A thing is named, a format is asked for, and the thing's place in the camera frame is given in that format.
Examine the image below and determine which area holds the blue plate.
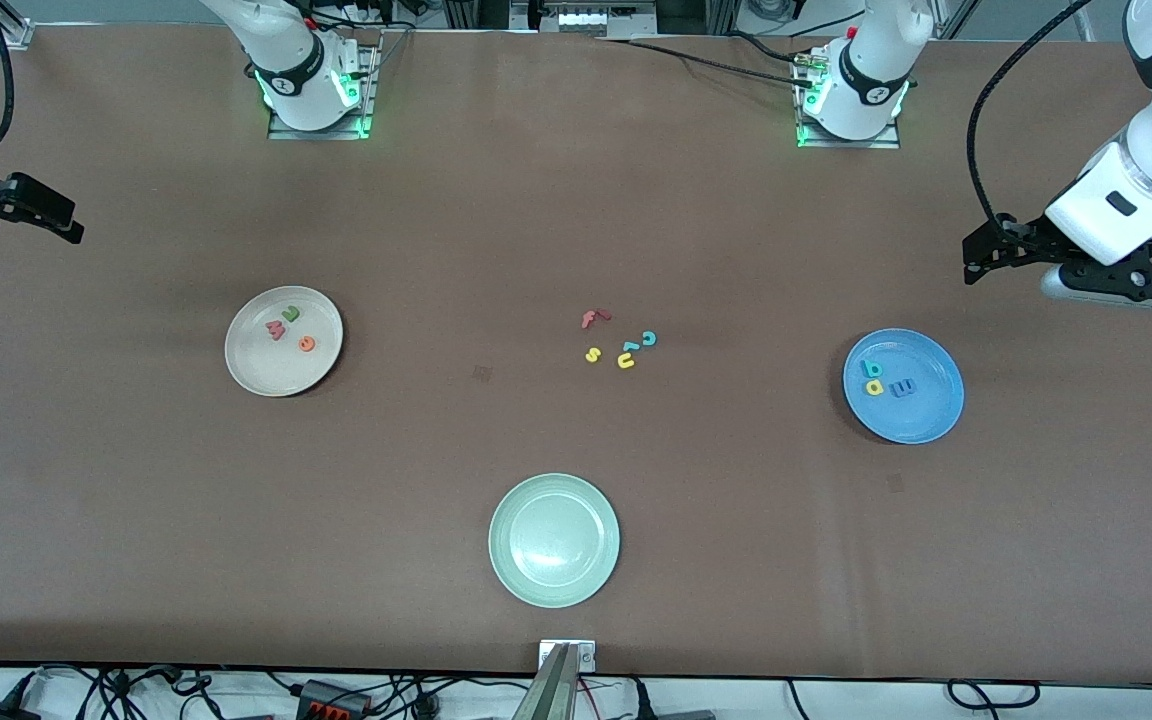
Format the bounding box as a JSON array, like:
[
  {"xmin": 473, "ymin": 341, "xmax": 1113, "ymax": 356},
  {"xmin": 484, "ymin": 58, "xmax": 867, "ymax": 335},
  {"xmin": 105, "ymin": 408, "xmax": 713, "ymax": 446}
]
[{"xmin": 842, "ymin": 328, "xmax": 966, "ymax": 445}]

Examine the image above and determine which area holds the beige brown plate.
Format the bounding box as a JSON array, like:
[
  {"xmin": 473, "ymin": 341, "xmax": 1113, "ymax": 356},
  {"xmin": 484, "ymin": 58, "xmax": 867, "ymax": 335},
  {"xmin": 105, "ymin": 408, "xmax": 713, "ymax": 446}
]
[{"xmin": 224, "ymin": 285, "xmax": 345, "ymax": 398}]

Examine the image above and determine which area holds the silver box with ports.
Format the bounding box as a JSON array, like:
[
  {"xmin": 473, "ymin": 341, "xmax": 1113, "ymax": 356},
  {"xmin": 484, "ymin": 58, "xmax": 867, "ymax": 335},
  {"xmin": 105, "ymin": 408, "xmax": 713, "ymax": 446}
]
[{"xmin": 536, "ymin": 0, "xmax": 659, "ymax": 37}]

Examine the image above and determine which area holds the pale green plate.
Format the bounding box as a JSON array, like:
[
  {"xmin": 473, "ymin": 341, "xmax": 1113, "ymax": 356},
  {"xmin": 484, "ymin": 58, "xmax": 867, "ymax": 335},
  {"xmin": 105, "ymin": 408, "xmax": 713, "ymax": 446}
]
[{"xmin": 488, "ymin": 473, "xmax": 622, "ymax": 609}]

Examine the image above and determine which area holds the black orange power strip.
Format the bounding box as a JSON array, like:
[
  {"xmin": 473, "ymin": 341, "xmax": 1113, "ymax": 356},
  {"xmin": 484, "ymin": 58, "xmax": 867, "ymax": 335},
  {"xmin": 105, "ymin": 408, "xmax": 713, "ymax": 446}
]
[{"xmin": 296, "ymin": 680, "xmax": 373, "ymax": 720}]

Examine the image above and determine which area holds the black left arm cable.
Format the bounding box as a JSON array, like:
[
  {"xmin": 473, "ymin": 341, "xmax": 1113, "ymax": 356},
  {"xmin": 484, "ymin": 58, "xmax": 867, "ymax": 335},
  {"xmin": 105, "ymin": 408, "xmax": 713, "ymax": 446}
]
[{"xmin": 968, "ymin": 0, "xmax": 1097, "ymax": 237}]

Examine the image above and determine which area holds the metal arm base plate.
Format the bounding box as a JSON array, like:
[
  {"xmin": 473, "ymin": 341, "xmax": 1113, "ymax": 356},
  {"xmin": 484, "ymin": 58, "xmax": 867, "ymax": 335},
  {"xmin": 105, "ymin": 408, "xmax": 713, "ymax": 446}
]
[
  {"xmin": 268, "ymin": 40, "xmax": 375, "ymax": 141},
  {"xmin": 794, "ymin": 45, "xmax": 903, "ymax": 151}
]

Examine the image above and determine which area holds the long black table cable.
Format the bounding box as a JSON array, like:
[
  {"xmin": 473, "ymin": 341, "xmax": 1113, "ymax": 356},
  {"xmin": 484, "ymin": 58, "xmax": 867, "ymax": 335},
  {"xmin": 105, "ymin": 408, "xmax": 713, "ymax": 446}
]
[{"xmin": 596, "ymin": 35, "xmax": 822, "ymax": 89}]

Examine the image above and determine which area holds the black looped floor cable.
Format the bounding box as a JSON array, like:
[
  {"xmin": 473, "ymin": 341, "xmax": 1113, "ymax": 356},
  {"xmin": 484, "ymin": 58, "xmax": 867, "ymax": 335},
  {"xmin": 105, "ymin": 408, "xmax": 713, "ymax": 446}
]
[{"xmin": 946, "ymin": 680, "xmax": 1043, "ymax": 711}]

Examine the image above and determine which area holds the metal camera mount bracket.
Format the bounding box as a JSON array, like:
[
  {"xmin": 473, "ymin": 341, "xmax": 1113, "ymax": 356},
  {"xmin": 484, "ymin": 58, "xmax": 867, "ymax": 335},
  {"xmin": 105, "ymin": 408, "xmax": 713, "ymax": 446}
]
[{"xmin": 514, "ymin": 640, "xmax": 597, "ymax": 720}]

